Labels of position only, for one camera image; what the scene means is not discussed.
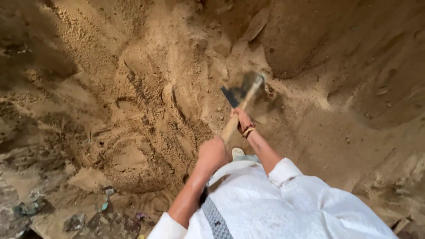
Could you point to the person's right hand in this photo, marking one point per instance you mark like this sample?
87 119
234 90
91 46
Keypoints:
243 120

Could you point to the person's left hand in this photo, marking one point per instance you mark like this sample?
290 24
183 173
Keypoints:
213 153

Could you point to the person's right fingers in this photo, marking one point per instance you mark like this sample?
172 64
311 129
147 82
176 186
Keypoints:
237 112

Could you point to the person's white shoe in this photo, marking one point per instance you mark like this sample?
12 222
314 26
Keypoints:
237 153

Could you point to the heap of brown sand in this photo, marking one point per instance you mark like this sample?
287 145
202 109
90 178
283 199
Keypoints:
172 86

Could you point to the person's white garment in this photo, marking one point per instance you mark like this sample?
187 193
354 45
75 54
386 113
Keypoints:
282 205

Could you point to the scattered plastic litter scraps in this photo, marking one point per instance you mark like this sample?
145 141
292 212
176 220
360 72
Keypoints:
66 209

